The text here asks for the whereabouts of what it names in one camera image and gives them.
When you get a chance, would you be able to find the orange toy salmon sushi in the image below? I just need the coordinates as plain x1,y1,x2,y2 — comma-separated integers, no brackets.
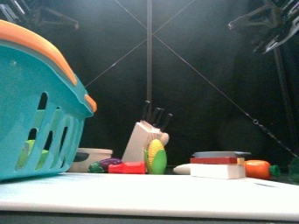
244,159,272,180

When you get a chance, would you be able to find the teal basket with orange rim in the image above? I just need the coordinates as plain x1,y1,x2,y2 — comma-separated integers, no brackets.
0,19,99,182

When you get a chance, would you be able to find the yellow toy corn green husk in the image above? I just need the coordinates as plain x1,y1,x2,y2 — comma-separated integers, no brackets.
143,138,170,176

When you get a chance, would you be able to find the small green toy piece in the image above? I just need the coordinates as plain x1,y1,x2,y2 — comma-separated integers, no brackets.
268,164,283,178

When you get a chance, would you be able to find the red toy sushi slab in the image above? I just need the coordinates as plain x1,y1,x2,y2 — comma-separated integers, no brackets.
190,157,239,165

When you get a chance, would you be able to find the red toy pepper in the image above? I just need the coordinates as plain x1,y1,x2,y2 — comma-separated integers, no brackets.
107,161,147,175

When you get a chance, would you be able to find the white toy pot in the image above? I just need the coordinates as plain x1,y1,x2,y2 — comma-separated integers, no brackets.
68,147,115,173

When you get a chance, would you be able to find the thin diagonal brace wire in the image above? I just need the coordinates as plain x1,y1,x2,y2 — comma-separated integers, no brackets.
84,0,198,88
114,0,299,158

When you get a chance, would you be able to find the green toy vegetable in basket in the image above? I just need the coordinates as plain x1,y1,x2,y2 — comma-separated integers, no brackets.
16,139,51,171

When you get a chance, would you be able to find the black-handled toy knife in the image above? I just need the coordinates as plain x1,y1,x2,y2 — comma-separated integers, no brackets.
140,100,152,123
160,112,175,132
151,107,164,127

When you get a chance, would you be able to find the grey frame pole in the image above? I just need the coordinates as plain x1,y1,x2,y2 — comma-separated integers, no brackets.
146,0,155,103

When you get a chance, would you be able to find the white toy rice block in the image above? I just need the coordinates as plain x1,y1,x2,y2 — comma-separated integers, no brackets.
190,163,247,180

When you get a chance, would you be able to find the purple toy eggplant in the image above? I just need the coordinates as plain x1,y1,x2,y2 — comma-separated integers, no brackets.
88,157,123,174

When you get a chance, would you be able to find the white knife block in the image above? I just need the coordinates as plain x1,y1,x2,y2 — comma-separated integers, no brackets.
122,120,171,164

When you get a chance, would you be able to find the pale blue toy bowl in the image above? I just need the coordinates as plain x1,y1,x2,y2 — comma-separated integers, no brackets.
192,150,252,159

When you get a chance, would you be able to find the white cutting board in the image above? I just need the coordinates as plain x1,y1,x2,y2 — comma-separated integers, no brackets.
0,171,299,223

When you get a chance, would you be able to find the dark green toy piece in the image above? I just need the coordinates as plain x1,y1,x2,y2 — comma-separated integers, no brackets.
287,157,299,184

